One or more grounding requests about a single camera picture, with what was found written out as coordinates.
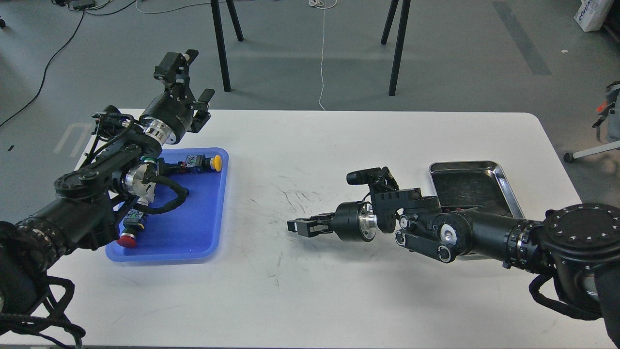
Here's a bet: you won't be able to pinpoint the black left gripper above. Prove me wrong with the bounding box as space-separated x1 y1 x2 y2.
139 49 215 145

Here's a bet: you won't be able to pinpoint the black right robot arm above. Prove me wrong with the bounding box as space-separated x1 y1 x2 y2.
287 167 620 345

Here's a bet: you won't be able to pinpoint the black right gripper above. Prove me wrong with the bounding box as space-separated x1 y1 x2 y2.
286 202 379 242

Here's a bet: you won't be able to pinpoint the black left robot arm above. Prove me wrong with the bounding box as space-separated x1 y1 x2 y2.
1 49 215 349

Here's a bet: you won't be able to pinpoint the black table legs right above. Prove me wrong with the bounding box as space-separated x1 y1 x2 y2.
380 0 411 96

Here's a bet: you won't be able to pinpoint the silver metal tray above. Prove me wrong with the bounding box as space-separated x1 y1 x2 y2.
429 160 537 256

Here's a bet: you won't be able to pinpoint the industrial push button assembly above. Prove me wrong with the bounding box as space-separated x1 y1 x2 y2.
116 155 223 248

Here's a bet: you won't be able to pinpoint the black table legs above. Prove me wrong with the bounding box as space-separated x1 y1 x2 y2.
380 0 411 96
210 0 244 93

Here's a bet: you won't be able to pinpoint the black table legs left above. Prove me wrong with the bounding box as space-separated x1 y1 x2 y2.
210 0 244 93

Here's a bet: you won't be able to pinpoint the white cable on floor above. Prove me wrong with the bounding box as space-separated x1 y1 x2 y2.
308 0 338 111

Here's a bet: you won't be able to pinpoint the blue plastic tray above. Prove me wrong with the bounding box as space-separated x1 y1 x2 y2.
106 147 229 262

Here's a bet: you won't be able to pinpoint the black cable on floor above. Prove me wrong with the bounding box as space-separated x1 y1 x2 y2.
0 0 139 129

